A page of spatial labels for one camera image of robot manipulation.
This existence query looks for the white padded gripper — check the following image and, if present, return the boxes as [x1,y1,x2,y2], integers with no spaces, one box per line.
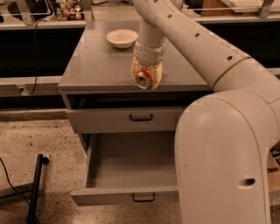
[130,41,165,89]

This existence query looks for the crushed orange soda can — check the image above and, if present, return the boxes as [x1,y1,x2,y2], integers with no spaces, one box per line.
[135,70,153,89]

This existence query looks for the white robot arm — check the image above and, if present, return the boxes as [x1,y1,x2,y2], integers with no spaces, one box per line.
[134,0,280,224]

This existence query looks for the grey drawer cabinet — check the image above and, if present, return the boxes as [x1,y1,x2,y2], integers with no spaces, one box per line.
[59,21,212,150]

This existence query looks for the open grey lower drawer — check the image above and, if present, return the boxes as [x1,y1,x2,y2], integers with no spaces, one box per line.
[71,131,179,206]

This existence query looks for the white paper bowl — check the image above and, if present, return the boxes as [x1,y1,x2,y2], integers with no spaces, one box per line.
[106,29,138,49]

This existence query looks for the tray of assorted snacks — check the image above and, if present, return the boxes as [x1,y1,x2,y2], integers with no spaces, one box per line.
[55,0,84,21]

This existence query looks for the brown cardboard box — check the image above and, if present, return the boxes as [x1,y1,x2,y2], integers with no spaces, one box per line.
[267,154,280,206]

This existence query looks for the black stand leg left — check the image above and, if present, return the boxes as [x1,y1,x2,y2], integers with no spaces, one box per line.
[27,154,49,224]

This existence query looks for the black upper drawer handle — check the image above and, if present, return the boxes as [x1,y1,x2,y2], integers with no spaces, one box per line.
[129,114,153,122]

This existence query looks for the black drawer handle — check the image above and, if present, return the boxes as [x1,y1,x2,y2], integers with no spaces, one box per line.
[129,114,153,122]
[131,193,156,203]

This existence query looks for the black hanging power cable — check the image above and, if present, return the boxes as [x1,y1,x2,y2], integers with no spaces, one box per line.
[28,18,48,96]

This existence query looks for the wall power outlet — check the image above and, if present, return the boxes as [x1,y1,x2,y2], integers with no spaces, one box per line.
[17,85,29,96]

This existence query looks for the black lower drawer handle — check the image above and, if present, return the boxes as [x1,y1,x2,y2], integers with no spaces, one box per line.
[131,193,156,203]

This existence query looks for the black cable on floor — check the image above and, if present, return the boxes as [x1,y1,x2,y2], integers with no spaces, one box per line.
[0,157,41,224]

